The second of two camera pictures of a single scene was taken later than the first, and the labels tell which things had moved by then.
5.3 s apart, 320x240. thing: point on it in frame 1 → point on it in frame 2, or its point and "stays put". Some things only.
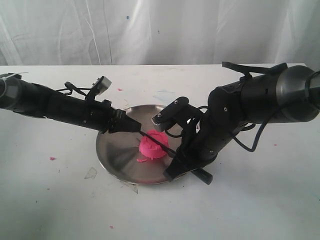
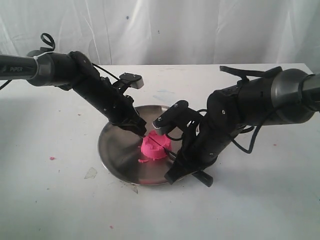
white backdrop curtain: x=152 y=32 stays put
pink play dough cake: x=150 y=148 stays put
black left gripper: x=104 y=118 → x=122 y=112
